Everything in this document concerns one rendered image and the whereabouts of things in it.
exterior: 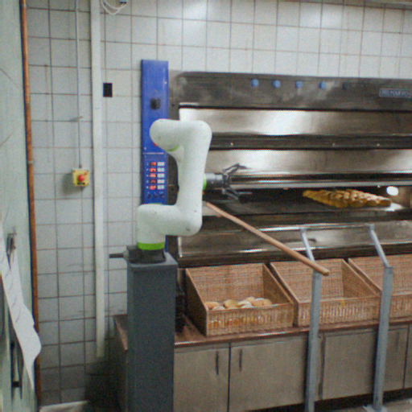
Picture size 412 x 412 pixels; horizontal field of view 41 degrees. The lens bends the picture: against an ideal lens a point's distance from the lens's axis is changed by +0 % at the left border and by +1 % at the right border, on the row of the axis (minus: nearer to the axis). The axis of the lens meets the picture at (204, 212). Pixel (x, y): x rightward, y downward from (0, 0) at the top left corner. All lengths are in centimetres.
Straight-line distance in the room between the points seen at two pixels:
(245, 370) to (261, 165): 130
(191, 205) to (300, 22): 178
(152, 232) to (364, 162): 202
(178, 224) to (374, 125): 205
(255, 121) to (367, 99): 83
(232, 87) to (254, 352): 164
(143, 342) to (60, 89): 158
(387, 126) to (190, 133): 194
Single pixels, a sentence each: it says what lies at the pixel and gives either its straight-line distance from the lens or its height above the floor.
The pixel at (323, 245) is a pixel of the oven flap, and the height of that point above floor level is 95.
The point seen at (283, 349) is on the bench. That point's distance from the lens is 340.
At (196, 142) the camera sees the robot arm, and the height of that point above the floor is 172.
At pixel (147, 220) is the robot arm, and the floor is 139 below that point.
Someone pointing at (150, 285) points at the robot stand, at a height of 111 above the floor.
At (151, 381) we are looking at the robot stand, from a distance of 260.
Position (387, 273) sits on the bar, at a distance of 351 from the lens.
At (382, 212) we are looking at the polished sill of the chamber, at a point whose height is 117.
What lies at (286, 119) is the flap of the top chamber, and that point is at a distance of 369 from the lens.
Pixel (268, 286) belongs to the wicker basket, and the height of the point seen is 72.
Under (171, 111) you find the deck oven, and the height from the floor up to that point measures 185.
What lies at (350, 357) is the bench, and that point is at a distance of 365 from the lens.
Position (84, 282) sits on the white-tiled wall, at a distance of 351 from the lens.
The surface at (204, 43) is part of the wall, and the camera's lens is 350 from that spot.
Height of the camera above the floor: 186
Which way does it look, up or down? 11 degrees down
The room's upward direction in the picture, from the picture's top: 1 degrees clockwise
